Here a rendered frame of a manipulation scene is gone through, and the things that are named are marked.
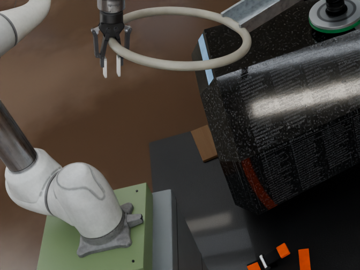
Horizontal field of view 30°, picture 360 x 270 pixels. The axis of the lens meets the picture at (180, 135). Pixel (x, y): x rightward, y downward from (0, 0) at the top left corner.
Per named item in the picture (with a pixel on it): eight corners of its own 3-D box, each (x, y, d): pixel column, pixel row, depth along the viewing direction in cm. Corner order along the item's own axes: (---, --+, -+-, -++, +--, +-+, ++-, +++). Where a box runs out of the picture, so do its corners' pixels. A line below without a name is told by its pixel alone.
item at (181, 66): (199, 5, 256) (200, -3, 254) (280, 54, 221) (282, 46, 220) (81, 26, 233) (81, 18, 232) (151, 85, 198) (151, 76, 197)
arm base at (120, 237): (143, 244, 209) (137, 232, 205) (77, 258, 213) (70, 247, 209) (144, 201, 222) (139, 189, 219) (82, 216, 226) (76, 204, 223)
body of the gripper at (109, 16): (100, 14, 210) (100, 41, 215) (127, 12, 213) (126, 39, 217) (96, 5, 216) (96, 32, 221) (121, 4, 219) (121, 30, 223)
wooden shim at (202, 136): (190, 133, 368) (190, 130, 367) (208, 126, 368) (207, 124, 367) (203, 162, 350) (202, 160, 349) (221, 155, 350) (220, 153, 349)
